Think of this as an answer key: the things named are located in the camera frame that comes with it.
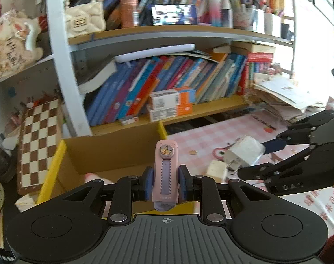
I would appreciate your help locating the pink checked table mat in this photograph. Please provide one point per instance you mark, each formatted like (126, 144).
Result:
(211, 140)

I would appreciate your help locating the cream plush cat toy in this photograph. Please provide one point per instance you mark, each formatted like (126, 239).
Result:
(12, 41)

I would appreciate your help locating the white quilted handbag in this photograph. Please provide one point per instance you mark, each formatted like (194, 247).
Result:
(84, 18)

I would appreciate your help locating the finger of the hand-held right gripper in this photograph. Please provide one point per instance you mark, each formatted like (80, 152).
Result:
(293, 137)
(302, 173)

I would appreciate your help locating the pink bottle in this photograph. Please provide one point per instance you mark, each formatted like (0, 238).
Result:
(128, 5)

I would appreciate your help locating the thick black book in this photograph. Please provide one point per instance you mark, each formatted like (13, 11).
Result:
(98, 77)

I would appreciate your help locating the black and red pen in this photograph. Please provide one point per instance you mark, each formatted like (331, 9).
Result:
(263, 122)

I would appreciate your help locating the pink utility knife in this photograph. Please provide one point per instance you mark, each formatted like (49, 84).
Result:
(165, 170)

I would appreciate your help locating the smartphone with lit screen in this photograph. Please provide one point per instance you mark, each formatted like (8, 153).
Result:
(174, 14)

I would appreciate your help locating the pile of loose papers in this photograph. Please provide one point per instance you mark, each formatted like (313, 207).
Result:
(285, 99)

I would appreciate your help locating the flat white slab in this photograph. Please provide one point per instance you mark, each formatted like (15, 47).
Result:
(156, 52)

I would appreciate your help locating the brown and white chessboard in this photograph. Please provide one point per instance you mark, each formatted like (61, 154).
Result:
(39, 145)

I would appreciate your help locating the crumpled white tissue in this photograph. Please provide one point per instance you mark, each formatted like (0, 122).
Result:
(25, 201)

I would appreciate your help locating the cream square block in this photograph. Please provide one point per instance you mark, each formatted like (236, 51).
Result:
(217, 170)

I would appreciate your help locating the small red and white box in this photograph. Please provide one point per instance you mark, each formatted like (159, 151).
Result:
(128, 120)

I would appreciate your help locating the row of leaning colourful books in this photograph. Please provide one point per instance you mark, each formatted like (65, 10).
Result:
(167, 85)

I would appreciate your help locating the white shelf frame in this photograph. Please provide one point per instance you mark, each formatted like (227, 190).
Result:
(65, 68)

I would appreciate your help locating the white tissue roll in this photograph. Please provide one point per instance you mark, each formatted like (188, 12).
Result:
(245, 151)

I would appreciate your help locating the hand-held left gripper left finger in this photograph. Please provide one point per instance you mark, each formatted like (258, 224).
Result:
(148, 183)

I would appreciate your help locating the orange and white carton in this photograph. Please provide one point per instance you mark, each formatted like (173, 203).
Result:
(169, 112)
(172, 98)

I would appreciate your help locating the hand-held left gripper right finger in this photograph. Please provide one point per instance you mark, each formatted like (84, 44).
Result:
(182, 183)

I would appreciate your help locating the pink soft item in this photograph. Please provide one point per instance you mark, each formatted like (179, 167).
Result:
(96, 178)

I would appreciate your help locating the cardboard box with yellow edges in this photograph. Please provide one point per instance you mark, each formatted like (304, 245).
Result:
(109, 154)

